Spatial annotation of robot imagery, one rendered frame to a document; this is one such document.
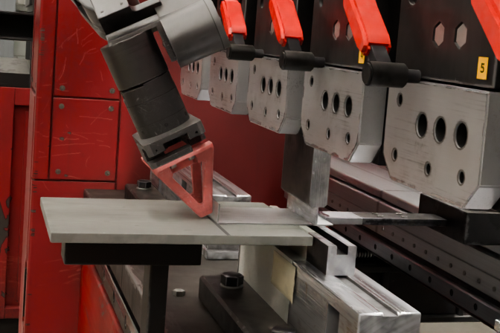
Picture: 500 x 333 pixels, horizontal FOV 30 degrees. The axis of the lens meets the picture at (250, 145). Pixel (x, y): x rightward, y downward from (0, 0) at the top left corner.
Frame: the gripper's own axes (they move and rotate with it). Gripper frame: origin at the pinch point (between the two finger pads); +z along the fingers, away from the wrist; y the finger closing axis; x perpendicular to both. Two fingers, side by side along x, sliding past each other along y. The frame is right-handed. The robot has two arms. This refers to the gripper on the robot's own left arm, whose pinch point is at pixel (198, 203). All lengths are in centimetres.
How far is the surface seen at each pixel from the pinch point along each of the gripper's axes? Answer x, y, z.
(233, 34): -12.0, 6.1, -14.6
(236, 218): -2.8, -2.6, 2.7
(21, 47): 15, 719, -2
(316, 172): -12.2, -5.4, 1.1
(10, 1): 7, 698, -40
